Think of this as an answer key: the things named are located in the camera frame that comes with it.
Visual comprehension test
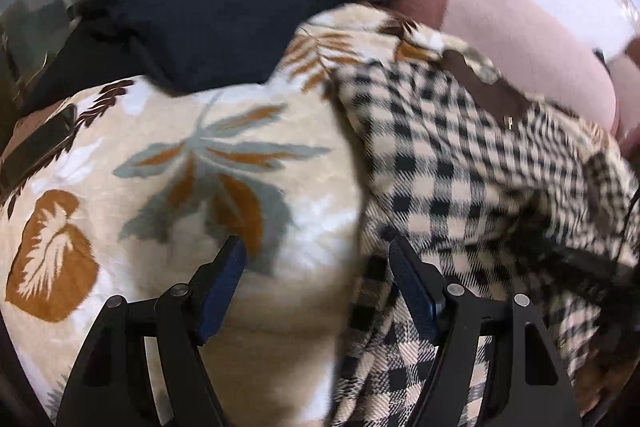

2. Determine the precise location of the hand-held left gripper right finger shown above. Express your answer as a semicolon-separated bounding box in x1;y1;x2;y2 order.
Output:
387;234;583;427

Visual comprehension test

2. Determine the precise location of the small pink cushion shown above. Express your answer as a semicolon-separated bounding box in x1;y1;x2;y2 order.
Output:
607;34;640;152

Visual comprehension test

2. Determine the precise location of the black and beige checked coat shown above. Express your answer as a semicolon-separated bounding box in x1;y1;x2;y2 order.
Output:
325;49;640;427

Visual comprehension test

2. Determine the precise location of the leaf print fleece blanket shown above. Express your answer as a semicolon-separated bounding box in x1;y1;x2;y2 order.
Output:
0;2;451;427

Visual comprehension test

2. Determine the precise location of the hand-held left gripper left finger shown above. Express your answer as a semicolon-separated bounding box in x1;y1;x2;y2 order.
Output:
55;234;248;427

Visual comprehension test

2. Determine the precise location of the large pink cushion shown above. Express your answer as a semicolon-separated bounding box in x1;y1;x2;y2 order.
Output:
387;0;621;132

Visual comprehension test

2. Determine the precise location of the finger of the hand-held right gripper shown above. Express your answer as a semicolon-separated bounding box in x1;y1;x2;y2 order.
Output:
520;232;618;290

